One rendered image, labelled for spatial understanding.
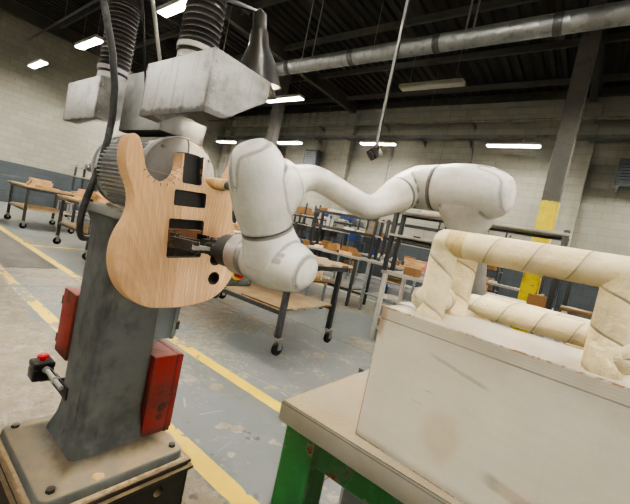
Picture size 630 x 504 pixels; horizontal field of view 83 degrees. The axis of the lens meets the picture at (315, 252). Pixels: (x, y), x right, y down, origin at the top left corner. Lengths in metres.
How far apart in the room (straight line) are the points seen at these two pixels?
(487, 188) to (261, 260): 0.59
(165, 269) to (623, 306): 0.87
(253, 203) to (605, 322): 0.50
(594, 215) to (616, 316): 11.36
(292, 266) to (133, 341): 0.87
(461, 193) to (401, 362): 0.62
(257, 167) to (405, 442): 0.46
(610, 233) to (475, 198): 10.76
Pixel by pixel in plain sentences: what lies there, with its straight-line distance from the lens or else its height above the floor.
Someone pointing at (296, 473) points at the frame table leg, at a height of 0.84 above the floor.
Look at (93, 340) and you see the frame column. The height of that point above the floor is 0.69.
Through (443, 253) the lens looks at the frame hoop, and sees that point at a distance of 0.45.
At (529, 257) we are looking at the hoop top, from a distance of 0.42.
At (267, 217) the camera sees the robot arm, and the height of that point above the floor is 1.18.
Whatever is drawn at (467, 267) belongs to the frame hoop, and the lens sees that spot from 0.53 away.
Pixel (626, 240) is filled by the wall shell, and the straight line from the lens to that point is 11.70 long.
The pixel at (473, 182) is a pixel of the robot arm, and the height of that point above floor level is 1.38.
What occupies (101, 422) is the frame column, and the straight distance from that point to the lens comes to 1.51.
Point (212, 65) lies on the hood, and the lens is 0.91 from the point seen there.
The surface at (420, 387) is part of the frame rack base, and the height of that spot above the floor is 1.02.
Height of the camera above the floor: 1.17
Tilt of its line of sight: 3 degrees down
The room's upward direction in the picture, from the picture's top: 12 degrees clockwise
